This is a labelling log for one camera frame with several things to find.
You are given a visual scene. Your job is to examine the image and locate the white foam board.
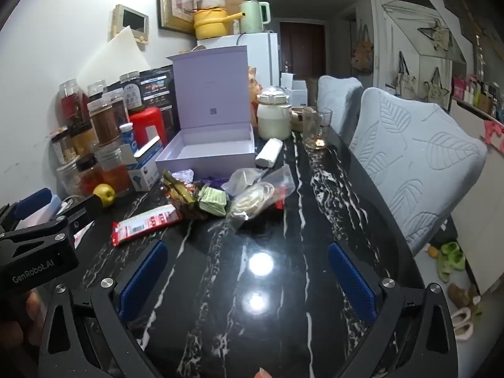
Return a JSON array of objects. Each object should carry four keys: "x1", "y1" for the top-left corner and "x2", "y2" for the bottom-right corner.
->
[{"x1": 76, "y1": 26, "x2": 152, "y2": 88}]

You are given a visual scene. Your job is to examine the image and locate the person's left hand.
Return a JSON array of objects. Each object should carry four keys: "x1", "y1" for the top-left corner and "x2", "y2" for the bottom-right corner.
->
[{"x1": 3, "y1": 290, "x2": 43, "y2": 348}]

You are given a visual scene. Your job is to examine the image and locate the yellow cooking pot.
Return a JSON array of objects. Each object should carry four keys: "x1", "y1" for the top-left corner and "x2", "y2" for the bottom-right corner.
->
[{"x1": 192, "y1": 6, "x2": 243, "y2": 41}]

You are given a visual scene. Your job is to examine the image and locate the yellow-green apple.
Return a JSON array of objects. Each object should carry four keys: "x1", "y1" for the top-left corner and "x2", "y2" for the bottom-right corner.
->
[{"x1": 93, "y1": 183, "x2": 116, "y2": 207}]

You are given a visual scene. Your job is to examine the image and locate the orange patterned package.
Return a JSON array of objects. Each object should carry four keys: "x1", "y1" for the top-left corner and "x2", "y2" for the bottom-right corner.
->
[{"x1": 247, "y1": 66, "x2": 263, "y2": 127}]

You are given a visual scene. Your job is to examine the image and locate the white fluffy slipper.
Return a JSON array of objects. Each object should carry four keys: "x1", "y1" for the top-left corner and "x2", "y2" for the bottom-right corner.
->
[
  {"x1": 454, "y1": 320, "x2": 474, "y2": 340},
  {"x1": 450, "y1": 306, "x2": 472, "y2": 326}
]

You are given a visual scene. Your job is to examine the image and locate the row of cosmetic bottles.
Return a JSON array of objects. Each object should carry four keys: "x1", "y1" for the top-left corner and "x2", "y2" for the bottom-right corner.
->
[{"x1": 452, "y1": 74, "x2": 504, "y2": 123}]

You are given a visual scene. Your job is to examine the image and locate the wooden bowl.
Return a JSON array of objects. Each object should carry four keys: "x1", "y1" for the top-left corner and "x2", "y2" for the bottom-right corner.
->
[{"x1": 289, "y1": 106, "x2": 316, "y2": 133}]

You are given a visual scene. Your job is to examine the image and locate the brown tote bag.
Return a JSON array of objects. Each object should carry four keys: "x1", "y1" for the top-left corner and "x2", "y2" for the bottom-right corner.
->
[{"x1": 351, "y1": 24, "x2": 374, "y2": 74}]

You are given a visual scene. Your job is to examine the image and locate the green electric kettle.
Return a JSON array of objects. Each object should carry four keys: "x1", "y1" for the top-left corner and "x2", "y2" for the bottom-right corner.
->
[{"x1": 239, "y1": 0, "x2": 272, "y2": 35}]

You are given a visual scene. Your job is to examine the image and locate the cluster of food jars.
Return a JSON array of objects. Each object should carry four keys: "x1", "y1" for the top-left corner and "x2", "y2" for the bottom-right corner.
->
[{"x1": 50, "y1": 70, "x2": 144, "y2": 199}]

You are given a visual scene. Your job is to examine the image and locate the long red snack packet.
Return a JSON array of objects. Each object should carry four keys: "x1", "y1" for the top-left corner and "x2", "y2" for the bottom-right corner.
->
[{"x1": 111, "y1": 204, "x2": 183, "y2": 247}]

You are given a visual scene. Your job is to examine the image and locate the chair with leaf cover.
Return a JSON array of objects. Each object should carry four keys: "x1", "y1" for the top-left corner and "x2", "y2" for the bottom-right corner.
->
[
  {"x1": 348, "y1": 87, "x2": 489, "y2": 257},
  {"x1": 317, "y1": 74, "x2": 364, "y2": 147}
]

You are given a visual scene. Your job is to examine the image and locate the white stair cabinet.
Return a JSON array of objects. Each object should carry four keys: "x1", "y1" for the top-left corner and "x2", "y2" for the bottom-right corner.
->
[{"x1": 381, "y1": 0, "x2": 474, "y2": 112}]

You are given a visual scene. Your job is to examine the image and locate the beige tote bag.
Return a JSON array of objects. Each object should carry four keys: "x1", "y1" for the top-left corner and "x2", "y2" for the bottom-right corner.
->
[
  {"x1": 394, "y1": 51, "x2": 417, "y2": 100},
  {"x1": 424, "y1": 66, "x2": 452, "y2": 108}
]

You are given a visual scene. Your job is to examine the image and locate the cardboard box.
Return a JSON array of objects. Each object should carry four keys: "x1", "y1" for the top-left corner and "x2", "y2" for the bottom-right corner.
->
[{"x1": 197, "y1": 0, "x2": 249, "y2": 34}]

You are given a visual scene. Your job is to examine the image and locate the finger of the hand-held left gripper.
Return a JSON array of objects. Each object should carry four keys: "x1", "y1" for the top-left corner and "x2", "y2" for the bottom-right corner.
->
[
  {"x1": 0, "y1": 197, "x2": 104, "y2": 247},
  {"x1": 0, "y1": 188, "x2": 53, "y2": 234}
]

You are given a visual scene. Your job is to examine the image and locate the white plastic container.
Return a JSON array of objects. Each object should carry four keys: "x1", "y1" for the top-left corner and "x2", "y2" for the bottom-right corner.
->
[{"x1": 16, "y1": 194, "x2": 63, "y2": 229}]

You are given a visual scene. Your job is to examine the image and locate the pink bow gift box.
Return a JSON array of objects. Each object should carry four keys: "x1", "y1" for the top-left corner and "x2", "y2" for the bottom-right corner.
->
[{"x1": 483, "y1": 120, "x2": 504, "y2": 147}]

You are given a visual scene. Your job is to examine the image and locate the white cable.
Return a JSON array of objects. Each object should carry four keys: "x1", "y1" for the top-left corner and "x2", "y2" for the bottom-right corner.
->
[{"x1": 59, "y1": 196, "x2": 80, "y2": 215}]

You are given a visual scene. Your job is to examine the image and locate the white ceramic jar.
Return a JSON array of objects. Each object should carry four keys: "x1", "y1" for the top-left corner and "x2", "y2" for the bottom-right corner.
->
[{"x1": 256, "y1": 86, "x2": 292, "y2": 141}]

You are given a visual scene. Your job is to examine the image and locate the wall intercom panel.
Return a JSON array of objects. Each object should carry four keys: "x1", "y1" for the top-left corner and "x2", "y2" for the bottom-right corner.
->
[{"x1": 111, "y1": 3, "x2": 150, "y2": 50}]

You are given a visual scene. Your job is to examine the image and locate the white refrigerator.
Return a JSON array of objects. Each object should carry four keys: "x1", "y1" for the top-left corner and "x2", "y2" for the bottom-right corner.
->
[{"x1": 196, "y1": 32, "x2": 280, "y2": 88}]

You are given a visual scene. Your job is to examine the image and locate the green snack packet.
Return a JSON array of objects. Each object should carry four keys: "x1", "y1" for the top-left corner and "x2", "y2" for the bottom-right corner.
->
[{"x1": 198, "y1": 186, "x2": 230, "y2": 218}]

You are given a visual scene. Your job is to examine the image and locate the clear bag of cotton pads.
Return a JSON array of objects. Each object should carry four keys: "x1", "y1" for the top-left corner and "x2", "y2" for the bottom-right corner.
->
[{"x1": 227, "y1": 164, "x2": 296, "y2": 230}]

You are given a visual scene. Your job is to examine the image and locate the black food bag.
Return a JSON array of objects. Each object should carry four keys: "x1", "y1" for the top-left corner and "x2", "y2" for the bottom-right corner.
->
[{"x1": 139, "y1": 65, "x2": 176, "y2": 143}]

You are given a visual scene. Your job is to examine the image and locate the red plastic canister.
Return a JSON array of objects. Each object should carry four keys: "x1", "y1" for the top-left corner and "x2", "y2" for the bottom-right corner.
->
[{"x1": 129, "y1": 106, "x2": 164, "y2": 147}]

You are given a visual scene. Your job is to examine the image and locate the white rolled towel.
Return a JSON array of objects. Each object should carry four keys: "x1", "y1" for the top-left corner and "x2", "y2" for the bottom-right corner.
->
[{"x1": 255, "y1": 138, "x2": 284, "y2": 168}]

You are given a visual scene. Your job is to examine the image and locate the purple gift box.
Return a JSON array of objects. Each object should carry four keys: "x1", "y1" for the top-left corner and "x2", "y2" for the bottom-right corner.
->
[{"x1": 155, "y1": 44, "x2": 256, "y2": 180}]

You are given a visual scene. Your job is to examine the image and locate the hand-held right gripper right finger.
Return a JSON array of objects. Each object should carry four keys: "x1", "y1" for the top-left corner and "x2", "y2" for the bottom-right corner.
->
[{"x1": 328, "y1": 241, "x2": 459, "y2": 378}]

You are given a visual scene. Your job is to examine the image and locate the brown door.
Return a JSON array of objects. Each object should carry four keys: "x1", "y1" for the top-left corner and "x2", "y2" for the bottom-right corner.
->
[{"x1": 279, "y1": 21, "x2": 327, "y2": 80}]

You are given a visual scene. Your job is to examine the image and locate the blue white carton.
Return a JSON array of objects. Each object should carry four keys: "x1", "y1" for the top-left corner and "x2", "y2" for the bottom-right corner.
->
[{"x1": 127, "y1": 135, "x2": 164, "y2": 192}]

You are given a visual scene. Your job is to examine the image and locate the blue tube white cap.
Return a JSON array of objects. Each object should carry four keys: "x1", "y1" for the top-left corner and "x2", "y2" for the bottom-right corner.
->
[{"x1": 119, "y1": 123, "x2": 137, "y2": 152}]

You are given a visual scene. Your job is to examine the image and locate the tall glass cup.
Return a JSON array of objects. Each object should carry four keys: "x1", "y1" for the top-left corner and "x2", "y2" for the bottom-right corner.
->
[{"x1": 301, "y1": 106, "x2": 322, "y2": 150}]

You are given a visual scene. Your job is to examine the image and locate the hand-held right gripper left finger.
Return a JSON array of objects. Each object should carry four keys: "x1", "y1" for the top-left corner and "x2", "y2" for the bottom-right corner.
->
[{"x1": 37, "y1": 239, "x2": 169, "y2": 378}]

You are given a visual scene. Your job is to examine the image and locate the brown plush slipper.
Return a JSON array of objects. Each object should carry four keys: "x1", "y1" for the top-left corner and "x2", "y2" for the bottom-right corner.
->
[{"x1": 448, "y1": 283, "x2": 480, "y2": 308}]

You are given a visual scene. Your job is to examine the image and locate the clear bag beige contents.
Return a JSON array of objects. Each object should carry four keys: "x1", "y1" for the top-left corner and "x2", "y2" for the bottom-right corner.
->
[{"x1": 221, "y1": 167, "x2": 265, "y2": 197}]

